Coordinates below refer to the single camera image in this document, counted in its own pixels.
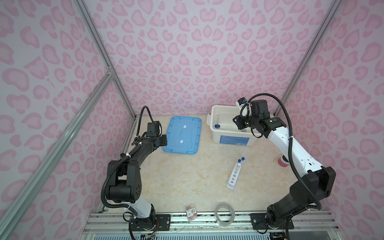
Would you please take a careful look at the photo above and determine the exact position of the white plastic storage bin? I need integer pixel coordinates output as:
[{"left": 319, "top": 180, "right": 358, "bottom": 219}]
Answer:
[{"left": 207, "top": 105, "right": 261, "bottom": 147}]

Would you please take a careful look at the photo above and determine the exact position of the blue base graduated cylinder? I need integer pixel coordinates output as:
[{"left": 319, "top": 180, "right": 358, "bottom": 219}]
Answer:
[{"left": 213, "top": 115, "right": 225, "bottom": 129}]

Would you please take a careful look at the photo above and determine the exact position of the blue bin lid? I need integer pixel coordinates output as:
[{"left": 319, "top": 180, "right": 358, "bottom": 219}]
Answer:
[{"left": 162, "top": 116, "right": 202, "bottom": 155}]

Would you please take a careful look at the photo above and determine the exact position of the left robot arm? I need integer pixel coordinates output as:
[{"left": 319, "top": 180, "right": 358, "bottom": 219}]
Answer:
[{"left": 101, "top": 121, "right": 167, "bottom": 231}]

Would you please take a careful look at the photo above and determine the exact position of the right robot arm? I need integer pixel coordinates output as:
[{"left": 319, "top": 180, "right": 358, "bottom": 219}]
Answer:
[{"left": 233, "top": 98, "right": 336, "bottom": 229}]

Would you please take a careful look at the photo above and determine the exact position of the pink lint roller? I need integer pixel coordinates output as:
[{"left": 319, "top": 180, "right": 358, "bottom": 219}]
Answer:
[{"left": 278, "top": 155, "right": 290, "bottom": 168}]

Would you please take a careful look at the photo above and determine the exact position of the white test tube rack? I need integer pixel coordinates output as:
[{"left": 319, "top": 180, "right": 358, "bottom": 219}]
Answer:
[{"left": 227, "top": 163, "right": 242, "bottom": 190}]

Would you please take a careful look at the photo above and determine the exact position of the small clear slide box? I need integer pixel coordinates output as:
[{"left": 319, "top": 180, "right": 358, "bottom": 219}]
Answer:
[{"left": 185, "top": 204, "right": 198, "bottom": 222}]

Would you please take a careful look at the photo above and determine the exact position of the clear tape roll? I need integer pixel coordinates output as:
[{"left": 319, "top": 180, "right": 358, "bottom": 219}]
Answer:
[{"left": 214, "top": 202, "right": 236, "bottom": 228}]

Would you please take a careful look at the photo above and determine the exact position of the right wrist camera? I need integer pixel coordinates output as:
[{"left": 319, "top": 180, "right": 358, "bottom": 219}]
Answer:
[{"left": 236, "top": 98, "right": 247, "bottom": 109}]

